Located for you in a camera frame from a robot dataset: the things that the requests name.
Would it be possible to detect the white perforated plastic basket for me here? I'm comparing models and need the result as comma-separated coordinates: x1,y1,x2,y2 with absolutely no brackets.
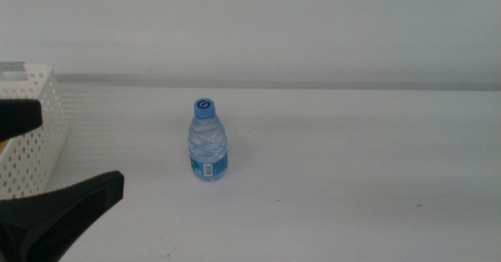
0,62,70,201

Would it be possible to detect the small blue-capped water bottle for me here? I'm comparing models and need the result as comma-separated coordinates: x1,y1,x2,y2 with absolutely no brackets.
187,98,229,183

